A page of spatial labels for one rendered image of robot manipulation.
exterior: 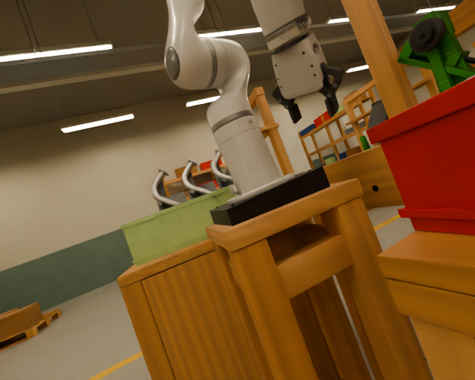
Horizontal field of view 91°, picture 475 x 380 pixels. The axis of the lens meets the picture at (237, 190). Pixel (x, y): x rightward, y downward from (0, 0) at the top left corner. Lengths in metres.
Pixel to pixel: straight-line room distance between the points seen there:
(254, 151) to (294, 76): 0.18
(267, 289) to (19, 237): 7.58
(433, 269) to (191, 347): 0.84
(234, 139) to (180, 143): 6.96
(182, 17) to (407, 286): 0.64
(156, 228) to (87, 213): 6.43
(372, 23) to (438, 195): 1.17
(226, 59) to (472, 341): 0.64
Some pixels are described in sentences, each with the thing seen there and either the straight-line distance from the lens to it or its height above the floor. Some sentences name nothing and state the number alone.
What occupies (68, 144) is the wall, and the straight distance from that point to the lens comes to 7.86.
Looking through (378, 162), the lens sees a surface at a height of 0.86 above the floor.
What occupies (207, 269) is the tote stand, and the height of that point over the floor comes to 0.70.
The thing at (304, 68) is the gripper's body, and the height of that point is 1.09.
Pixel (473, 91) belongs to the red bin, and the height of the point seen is 0.91.
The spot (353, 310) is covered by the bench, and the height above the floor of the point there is 0.39.
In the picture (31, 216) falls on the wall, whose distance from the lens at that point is 7.80.
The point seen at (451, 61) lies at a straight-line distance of 0.86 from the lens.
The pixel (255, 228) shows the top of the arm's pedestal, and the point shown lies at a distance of 0.44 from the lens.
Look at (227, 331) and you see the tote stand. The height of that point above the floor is 0.47.
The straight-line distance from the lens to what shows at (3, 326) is 5.42.
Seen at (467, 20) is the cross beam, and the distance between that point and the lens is 1.32.
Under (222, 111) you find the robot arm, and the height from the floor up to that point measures 1.11.
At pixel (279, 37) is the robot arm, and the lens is 0.52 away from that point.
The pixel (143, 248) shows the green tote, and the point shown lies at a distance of 1.00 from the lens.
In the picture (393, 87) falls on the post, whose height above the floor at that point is 1.12.
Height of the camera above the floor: 0.90
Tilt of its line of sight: 2 degrees up
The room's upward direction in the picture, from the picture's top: 20 degrees counter-clockwise
